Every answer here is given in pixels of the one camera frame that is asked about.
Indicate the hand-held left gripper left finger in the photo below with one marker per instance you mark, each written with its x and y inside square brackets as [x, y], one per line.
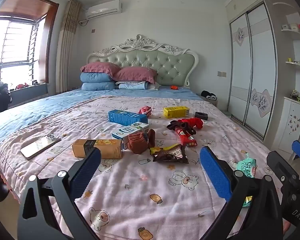
[86, 171]

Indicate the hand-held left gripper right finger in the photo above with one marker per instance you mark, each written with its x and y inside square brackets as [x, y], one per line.
[215, 173]

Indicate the red snack bar wrapper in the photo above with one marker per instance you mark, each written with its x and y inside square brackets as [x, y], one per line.
[186, 137]

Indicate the red cloth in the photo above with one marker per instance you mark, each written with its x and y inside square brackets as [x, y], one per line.
[193, 122]

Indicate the white cabinet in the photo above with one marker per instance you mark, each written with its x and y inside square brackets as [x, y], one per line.
[290, 125]

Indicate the orange cardboard box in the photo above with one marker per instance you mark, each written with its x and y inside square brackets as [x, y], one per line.
[105, 148]

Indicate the mint green snack wrapper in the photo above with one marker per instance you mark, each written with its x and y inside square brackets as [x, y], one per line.
[245, 166]

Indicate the brown chocolate wrapper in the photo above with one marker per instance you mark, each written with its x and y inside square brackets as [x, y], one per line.
[168, 155]

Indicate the white and blue box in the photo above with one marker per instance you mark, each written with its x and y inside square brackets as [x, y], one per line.
[125, 131]

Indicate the yellow and black items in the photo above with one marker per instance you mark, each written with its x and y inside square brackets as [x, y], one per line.
[298, 96]

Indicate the brown sock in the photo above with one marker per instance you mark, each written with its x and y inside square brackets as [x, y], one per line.
[137, 142]

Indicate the black square foam piece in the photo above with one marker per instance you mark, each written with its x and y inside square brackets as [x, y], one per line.
[201, 115]

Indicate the dark maroon sock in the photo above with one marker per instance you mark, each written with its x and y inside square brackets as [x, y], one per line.
[173, 125]

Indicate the blue cardboard box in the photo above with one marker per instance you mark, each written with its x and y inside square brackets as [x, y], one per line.
[125, 117]

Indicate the grey nightstand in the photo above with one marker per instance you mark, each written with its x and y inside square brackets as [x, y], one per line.
[211, 102]

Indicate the yellow cardboard box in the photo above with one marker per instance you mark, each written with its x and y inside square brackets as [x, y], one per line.
[176, 112]

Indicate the blue bedsheet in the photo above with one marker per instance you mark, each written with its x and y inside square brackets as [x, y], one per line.
[40, 107]

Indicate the black clothes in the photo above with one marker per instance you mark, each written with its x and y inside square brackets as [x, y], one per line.
[208, 94]

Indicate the crumpled red wrapper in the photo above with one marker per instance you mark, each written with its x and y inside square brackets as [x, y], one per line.
[145, 111]

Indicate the blue pillow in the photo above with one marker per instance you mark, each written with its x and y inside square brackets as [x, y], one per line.
[97, 86]
[95, 77]

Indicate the white sliding door wardrobe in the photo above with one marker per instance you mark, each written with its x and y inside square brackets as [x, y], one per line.
[260, 67]

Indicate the folded blue quilt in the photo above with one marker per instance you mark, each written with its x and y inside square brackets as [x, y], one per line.
[132, 85]

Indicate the pink pillow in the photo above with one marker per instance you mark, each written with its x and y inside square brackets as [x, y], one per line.
[136, 74]
[98, 68]

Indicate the white cloth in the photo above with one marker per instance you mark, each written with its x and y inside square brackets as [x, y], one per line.
[155, 87]

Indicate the red toy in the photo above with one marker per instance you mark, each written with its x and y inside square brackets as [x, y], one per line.
[21, 86]

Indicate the black jacket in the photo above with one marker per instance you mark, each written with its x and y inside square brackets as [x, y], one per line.
[1, 93]

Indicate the bed with green tufted headboard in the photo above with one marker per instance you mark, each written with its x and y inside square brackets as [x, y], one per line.
[165, 65]

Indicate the beige curtain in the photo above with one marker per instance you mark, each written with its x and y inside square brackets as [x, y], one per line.
[68, 47]

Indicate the white jar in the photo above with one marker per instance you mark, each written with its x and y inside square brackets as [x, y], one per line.
[293, 26]

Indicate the white cup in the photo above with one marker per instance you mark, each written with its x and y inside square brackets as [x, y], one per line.
[285, 26]

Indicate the grey corner shelf unit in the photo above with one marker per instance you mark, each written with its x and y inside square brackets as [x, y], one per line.
[282, 12]

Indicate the white air conditioner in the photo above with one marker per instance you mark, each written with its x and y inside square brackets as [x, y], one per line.
[103, 8]

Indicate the beige switch panel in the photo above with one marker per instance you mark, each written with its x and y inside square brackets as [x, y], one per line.
[222, 74]

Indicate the window with wooden frame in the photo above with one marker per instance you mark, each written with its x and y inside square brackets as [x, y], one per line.
[17, 40]

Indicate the wall socket with plug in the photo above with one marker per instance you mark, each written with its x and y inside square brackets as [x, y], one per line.
[83, 22]

